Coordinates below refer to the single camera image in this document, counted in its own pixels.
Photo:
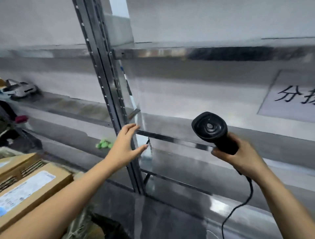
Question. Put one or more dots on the person's right hand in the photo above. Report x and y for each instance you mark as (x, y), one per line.
(246, 162)

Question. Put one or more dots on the small red object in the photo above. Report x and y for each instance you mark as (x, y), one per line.
(21, 119)

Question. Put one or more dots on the person's left forearm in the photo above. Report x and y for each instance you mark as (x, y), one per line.
(56, 206)

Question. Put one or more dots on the blue tag label cardboard box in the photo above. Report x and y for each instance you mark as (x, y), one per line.
(49, 182)

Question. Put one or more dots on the person's right forearm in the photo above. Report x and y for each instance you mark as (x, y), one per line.
(285, 209)

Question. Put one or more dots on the white paper sign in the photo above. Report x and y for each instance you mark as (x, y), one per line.
(283, 108)

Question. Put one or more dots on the green woven sack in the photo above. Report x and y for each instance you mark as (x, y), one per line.
(78, 226)

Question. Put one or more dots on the white VR headset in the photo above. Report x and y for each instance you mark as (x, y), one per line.
(19, 89)

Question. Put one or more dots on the person's left hand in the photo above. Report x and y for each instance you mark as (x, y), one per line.
(123, 152)

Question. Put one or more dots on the metal shelving rack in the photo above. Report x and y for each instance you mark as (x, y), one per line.
(197, 53)

